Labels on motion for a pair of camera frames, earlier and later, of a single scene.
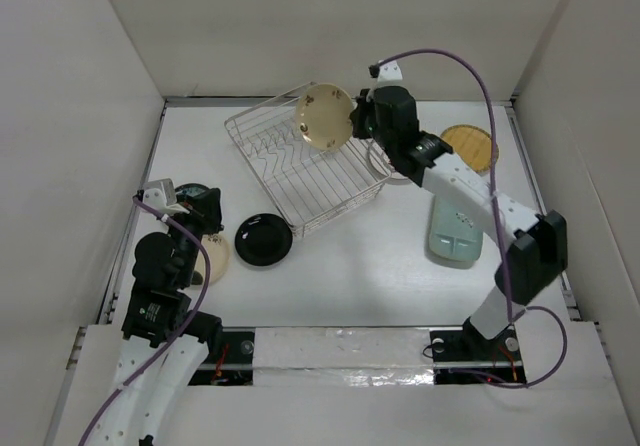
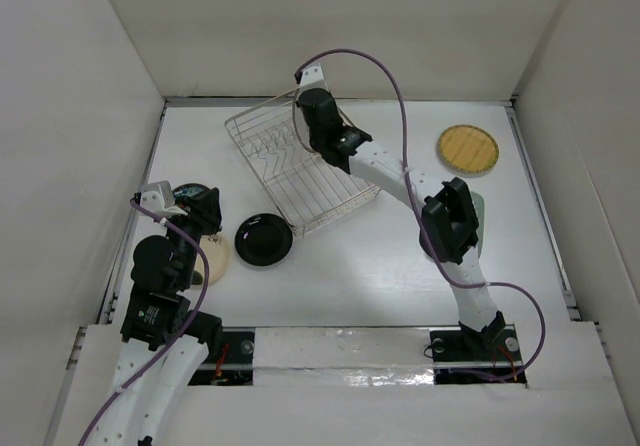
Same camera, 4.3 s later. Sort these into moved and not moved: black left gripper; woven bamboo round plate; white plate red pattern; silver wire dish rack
Moved: white plate red pattern
Not moved: woven bamboo round plate; silver wire dish rack; black left gripper
